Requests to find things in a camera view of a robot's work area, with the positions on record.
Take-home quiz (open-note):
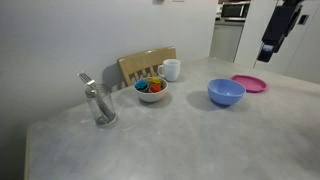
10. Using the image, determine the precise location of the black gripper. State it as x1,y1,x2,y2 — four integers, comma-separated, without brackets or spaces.
257,0,304,62

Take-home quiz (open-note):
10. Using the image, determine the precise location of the pink plastic plate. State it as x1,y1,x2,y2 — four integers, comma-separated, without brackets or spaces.
231,75,268,93

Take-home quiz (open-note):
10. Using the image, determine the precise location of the microwave oven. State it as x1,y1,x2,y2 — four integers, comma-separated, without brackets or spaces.
221,1,250,21

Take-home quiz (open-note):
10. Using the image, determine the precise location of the blue plastic bowl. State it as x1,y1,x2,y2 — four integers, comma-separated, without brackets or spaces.
207,79,246,106

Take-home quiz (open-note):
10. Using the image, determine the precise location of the white ceramic mug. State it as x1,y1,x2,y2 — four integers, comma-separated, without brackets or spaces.
157,59,180,82

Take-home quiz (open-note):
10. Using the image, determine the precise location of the yellow cupcake liner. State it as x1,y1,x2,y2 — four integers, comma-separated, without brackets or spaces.
148,77,162,84

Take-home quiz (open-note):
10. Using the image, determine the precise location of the orange cupcake liner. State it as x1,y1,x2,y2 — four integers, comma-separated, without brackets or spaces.
149,84,162,93

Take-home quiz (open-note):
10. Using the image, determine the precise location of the beige bowl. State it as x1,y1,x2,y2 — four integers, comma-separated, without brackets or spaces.
134,77,168,103

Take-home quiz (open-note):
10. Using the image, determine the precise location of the wooden chair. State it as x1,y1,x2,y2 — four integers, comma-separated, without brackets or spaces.
117,46,176,86

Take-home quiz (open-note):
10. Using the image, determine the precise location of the blue cupcake liner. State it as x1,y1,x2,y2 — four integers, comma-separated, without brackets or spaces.
134,79,149,92

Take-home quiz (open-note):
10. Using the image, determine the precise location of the clear glass jar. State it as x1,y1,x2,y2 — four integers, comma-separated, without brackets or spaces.
85,84,116,126

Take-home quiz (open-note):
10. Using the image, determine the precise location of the silver fork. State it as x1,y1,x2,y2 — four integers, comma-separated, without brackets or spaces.
78,71,115,120

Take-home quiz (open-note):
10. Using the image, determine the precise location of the black wall switch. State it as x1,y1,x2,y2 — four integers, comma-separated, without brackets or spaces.
298,15,309,25

